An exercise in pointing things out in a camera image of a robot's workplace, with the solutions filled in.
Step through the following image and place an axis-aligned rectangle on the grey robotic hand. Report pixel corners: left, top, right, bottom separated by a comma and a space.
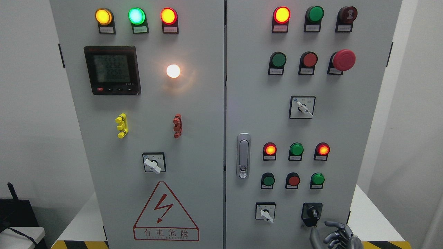
309, 221, 364, 249

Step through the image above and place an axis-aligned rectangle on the black rotary knob switch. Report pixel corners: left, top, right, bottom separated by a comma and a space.
301, 202, 323, 227

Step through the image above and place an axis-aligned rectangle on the green illuminated button lower right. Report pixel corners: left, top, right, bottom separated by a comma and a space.
310, 172, 325, 190

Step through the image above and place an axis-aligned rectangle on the red push button lower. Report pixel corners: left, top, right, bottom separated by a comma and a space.
285, 172, 301, 189

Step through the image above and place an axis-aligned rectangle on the red push button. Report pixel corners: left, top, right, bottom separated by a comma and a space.
298, 52, 318, 75
285, 172, 301, 189

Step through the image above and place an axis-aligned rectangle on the red indicator light middle right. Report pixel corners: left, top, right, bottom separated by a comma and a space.
314, 142, 331, 161

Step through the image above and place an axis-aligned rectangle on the green push button lower left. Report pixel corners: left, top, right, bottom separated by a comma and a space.
260, 172, 275, 190

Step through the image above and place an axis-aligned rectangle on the green push button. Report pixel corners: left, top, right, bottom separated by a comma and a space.
260, 172, 275, 190
268, 52, 287, 75

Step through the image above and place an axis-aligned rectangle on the green indicator light middle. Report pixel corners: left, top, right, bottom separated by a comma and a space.
288, 143, 304, 161

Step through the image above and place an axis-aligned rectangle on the red lit indicator middle left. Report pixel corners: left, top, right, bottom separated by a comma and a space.
263, 142, 277, 161

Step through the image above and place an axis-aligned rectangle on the red lit indicator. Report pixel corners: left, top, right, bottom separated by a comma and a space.
272, 6, 291, 33
263, 142, 277, 161

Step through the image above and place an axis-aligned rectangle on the red emergency stop mushroom button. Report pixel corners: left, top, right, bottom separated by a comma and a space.
327, 49, 356, 75

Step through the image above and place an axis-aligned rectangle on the red electrical hazard warning sticker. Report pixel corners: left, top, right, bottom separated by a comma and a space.
133, 181, 199, 241

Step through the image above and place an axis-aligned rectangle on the grey electrical control cabinet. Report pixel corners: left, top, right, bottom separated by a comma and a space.
50, 0, 402, 249

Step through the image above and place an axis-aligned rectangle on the red push button upper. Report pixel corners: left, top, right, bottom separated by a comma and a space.
298, 52, 318, 75

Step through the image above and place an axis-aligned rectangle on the green push button upper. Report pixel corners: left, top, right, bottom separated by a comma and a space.
268, 52, 287, 75

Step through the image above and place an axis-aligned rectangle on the red terminal connector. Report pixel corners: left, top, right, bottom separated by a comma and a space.
173, 113, 183, 139

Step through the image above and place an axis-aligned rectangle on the dark red buzzer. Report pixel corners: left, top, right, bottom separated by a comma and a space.
335, 6, 358, 33

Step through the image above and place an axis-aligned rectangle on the green indicator light top right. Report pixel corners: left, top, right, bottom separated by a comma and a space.
304, 5, 324, 33

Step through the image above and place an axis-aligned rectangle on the red lit indicator top right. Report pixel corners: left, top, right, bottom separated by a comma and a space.
272, 6, 291, 33

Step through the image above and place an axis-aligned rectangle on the white lit indicator lamp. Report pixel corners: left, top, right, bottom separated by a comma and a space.
166, 64, 181, 79

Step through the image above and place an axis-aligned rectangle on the yellow terminal connector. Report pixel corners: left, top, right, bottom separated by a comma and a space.
115, 113, 128, 139

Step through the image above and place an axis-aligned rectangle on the white platform with hazard stripes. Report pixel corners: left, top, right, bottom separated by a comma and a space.
51, 186, 411, 249

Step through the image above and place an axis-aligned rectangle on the red indicator light left door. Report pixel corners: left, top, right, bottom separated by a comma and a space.
160, 7, 179, 34

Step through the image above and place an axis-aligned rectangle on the black digital power meter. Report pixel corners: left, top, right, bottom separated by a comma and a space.
84, 46, 141, 95

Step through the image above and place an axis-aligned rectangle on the green lit indicator light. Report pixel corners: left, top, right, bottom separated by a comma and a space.
128, 7, 149, 34

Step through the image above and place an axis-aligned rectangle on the yellow indicator light top left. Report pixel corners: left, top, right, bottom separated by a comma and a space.
95, 8, 116, 34

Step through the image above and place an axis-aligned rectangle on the black device with antenna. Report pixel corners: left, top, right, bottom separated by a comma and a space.
0, 183, 39, 232

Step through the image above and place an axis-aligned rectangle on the white selector switch lower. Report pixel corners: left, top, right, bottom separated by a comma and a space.
255, 202, 276, 224

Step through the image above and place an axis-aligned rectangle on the white selector switch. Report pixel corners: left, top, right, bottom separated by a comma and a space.
255, 202, 276, 224
289, 96, 316, 119

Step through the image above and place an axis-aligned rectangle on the silver door handle lock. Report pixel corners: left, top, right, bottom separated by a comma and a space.
236, 133, 251, 179

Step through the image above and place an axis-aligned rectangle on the white selector switch upper right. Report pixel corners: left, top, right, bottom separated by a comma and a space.
289, 96, 316, 119

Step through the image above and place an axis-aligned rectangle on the white selector switch left door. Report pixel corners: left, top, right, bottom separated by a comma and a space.
142, 152, 166, 174

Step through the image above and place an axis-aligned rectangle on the white box with black cable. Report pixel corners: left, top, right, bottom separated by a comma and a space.
0, 227, 46, 249

